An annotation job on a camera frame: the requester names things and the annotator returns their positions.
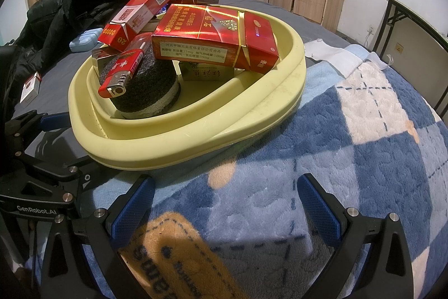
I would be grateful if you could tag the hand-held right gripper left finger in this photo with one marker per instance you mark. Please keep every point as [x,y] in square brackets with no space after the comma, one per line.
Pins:
[129,215]

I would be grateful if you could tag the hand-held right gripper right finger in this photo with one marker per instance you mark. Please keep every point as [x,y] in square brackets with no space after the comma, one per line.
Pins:
[322,211]

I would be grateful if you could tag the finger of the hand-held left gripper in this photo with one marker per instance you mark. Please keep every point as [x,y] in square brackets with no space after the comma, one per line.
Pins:
[49,169]
[52,121]

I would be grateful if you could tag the silver box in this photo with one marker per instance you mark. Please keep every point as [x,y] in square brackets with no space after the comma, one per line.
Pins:
[101,61]

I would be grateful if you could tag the red lighter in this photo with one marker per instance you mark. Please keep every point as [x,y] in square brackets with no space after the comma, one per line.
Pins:
[119,74]

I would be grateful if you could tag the black grey foam cylinder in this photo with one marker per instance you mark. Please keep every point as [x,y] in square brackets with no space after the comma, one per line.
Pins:
[150,92]

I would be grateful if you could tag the red white cigarette box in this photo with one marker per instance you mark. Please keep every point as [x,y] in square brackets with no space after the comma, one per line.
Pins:
[136,11]

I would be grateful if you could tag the pale yellow plastic basin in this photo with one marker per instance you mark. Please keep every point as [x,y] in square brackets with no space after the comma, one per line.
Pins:
[140,159]
[210,99]

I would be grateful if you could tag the gold box with dark print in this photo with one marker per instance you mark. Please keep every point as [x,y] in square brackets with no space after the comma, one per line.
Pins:
[206,72]

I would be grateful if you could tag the red carton with gold bands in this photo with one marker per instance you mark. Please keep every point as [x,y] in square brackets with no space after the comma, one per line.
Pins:
[203,25]

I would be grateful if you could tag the small red white pack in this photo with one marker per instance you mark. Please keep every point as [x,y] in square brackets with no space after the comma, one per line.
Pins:
[30,87]

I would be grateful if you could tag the blue white plaid blanket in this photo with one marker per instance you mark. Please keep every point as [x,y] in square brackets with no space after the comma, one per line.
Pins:
[315,131]

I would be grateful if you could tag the light blue case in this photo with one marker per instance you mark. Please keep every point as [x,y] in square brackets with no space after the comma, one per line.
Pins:
[84,41]

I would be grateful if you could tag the white cloth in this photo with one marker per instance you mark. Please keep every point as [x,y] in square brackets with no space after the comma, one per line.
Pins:
[336,55]

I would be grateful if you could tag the black folding table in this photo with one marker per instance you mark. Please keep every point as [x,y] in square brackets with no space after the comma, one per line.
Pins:
[388,18]

